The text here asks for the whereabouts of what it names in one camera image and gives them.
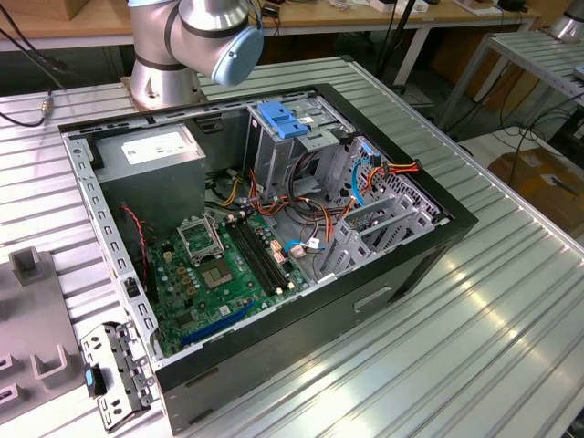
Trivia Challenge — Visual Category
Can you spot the metal disk bay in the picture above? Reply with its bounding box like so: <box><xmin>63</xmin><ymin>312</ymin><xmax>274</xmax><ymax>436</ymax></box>
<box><xmin>314</xmin><ymin>136</ymin><xmax>451</xmax><ymax>284</ymax></box>

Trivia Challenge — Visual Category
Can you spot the hinged metal slot bracket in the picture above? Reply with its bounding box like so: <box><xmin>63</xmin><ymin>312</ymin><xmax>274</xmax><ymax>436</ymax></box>
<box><xmin>79</xmin><ymin>321</ymin><xmax>156</xmax><ymax>433</ymax></box>

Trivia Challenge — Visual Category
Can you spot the grey parts rack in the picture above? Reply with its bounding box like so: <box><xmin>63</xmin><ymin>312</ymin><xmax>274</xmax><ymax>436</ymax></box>
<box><xmin>0</xmin><ymin>245</ymin><xmax>88</xmax><ymax>425</ymax></box>

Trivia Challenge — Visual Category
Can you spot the metal optical drive cage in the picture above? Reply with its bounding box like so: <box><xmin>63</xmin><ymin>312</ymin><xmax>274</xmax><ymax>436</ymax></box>
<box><xmin>244</xmin><ymin>90</ymin><xmax>357</xmax><ymax>206</ymax></box>

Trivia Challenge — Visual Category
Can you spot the CPU socket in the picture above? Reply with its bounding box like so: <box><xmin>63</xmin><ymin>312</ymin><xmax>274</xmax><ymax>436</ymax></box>
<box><xmin>199</xmin><ymin>257</ymin><xmax>238</xmax><ymax>291</ymax></box>

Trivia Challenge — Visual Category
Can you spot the blue drive latch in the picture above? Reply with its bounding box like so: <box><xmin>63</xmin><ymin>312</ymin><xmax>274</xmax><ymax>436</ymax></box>
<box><xmin>256</xmin><ymin>100</ymin><xmax>311</xmax><ymax>141</ymax></box>

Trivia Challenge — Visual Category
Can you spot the large cardboard box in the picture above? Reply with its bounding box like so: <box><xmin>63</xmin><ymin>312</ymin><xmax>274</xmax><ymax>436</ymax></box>
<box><xmin>487</xmin><ymin>148</ymin><xmax>584</xmax><ymax>238</ymax></box>

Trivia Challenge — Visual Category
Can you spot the metal socket cover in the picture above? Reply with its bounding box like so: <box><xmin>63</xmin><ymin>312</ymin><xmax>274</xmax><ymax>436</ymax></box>
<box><xmin>176</xmin><ymin>217</ymin><xmax>225</xmax><ymax>266</ymax></box>

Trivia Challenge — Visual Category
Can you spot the metal slat side table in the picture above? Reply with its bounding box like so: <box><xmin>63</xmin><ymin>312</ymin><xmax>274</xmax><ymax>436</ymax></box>
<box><xmin>449</xmin><ymin>29</ymin><xmax>584</xmax><ymax>129</ymax></box>

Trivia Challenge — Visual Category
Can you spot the black clip blue mark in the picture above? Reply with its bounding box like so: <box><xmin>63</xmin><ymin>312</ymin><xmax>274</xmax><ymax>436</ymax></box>
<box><xmin>84</xmin><ymin>362</ymin><xmax>109</xmax><ymax>398</ymax></box>

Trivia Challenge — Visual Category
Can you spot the orange power wire black plug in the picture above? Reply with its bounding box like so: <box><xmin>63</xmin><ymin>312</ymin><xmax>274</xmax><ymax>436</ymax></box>
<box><xmin>367</xmin><ymin>159</ymin><xmax>421</xmax><ymax>183</ymax></box>

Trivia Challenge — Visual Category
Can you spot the black RAM slot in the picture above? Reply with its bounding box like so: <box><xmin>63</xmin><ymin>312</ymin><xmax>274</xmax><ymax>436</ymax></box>
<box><xmin>226</xmin><ymin>218</ymin><xmax>280</xmax><ymax>297</ymax></box>
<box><xmin>239</xmin><ymin>216</ymin><xmax>296</xmax><ymax>291</ymax></box>

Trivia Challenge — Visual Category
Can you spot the grey power supply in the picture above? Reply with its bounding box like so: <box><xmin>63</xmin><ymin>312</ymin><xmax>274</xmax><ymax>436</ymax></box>
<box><xmin>93</xmin><ymin>122</ymin><xmax>209</xmax><ymax>238</ymax></box>

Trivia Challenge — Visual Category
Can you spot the thin black cable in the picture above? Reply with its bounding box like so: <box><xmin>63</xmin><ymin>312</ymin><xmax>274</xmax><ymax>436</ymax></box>
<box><xmin>0</xmin><ymin>0</ymin><xmax>69</xmax><ymax>129</ymax></box>

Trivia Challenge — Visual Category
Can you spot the blue data wire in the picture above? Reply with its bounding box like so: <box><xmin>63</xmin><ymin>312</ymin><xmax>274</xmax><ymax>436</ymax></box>
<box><xmin>351</xmin><ymin>141</ymin><xmax>375</xmax><ymax>209</ymax></box>

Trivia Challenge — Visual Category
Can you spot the orange black wire bundle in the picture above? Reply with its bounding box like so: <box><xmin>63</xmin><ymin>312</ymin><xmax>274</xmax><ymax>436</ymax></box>
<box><xmin>248</xmin><ymin>168</ymin><xmax>357</xmax><ymax>243</ymax></box>

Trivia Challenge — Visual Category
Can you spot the blue expansion slot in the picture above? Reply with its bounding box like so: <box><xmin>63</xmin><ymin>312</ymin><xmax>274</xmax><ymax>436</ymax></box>
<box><xmin>180</xmin><ymin>303</ymin><xmax>256</xmax><ymax>349</ymax></box>

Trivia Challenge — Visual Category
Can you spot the black tripod stand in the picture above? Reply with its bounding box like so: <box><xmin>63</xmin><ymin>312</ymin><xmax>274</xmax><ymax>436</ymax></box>
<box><xmin>376</xmin><ymin>0</ymin><xmax>433</xmax><ymax>92</ymax></box>

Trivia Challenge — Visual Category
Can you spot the wooden desk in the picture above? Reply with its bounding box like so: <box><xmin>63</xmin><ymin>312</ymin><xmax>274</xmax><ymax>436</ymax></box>
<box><xmin>0</xmin><ymin>0</ymin><xmax>542</xmax><ymax>88</ymax></box>

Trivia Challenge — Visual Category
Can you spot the red black fan wire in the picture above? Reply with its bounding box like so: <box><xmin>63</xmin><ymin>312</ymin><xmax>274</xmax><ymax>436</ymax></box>
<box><xmin>120</xmin><ymin>204</ymin><xmax>151</xmax><ymax>284</ymax></box>

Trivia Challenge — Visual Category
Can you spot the green motherboard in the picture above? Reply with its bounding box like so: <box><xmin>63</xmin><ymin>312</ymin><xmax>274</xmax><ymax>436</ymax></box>
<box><xmin>145</xmin><ymin>212</ymin><xmax>311</xmax><ymax>360</ymax></box>

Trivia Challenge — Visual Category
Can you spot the thin blue wire white plug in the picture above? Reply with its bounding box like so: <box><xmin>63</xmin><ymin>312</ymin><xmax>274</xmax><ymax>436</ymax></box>
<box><xmin>282</xmin><ymin>239</ymin><xmax>328</xmax><ymax>261</ymax></box>

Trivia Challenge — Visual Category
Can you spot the yellow black wire bundle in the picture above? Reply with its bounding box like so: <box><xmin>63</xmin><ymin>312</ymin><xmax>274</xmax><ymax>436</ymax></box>
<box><xmin>204</xmin><ymin>168</ymin><xmax>250</xmax><ymax>209</ymax></box>

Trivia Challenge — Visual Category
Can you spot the black open PC case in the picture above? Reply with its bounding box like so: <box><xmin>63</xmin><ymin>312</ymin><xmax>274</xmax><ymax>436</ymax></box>
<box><xmin>57</xmin><ymin>81</ymin><xmax>479</xmax><ymax>437</ymax></box>

